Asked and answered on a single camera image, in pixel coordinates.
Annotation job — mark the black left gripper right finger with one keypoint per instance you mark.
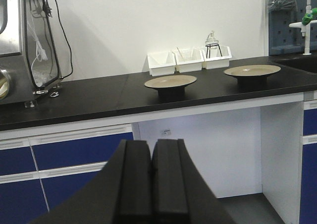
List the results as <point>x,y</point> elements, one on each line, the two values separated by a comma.
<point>180,194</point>

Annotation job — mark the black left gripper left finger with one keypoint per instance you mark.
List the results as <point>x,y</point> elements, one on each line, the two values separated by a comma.
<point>120,193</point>

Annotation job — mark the white bin right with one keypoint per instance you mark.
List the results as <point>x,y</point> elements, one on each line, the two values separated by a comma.
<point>217,62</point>

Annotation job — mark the white bin middle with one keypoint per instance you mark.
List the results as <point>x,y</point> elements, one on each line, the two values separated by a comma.
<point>193,59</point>

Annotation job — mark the black wire tripod stand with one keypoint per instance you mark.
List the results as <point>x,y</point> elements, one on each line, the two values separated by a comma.
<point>213,50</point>

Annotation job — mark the blue right cabinet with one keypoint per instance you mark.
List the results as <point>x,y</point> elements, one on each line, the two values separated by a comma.
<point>308,201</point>

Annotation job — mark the black sink basin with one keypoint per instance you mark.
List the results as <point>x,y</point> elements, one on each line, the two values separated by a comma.
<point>305,63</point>

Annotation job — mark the black stand under left plate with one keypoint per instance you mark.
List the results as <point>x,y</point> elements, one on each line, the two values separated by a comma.
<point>171,93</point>

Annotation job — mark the steel lab appliance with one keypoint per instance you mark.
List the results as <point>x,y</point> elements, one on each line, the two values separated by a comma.
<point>29,66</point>

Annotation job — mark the glass alcohol lamp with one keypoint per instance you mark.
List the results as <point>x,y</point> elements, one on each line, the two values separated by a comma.
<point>211,41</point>

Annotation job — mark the tan plate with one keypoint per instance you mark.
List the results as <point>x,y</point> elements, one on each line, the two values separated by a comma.
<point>172,81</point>
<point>252,70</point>

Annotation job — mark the white bin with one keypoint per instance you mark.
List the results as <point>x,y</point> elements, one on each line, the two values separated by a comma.
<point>193,59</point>
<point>162,63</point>
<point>217,62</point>

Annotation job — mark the blue white cabinet drawers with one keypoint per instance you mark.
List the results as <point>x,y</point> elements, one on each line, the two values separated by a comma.
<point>39,169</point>

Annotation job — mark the white green lab faucet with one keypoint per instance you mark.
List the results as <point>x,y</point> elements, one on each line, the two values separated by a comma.
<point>305,26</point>

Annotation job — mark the black stand under plate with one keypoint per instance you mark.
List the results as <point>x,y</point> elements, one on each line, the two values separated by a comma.
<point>251,81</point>
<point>171,93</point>

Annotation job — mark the black stand under right plate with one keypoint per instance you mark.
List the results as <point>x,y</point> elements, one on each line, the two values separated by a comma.
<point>251,81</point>

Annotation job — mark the white bin left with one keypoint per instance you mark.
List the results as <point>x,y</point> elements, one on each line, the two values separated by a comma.
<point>162,63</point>

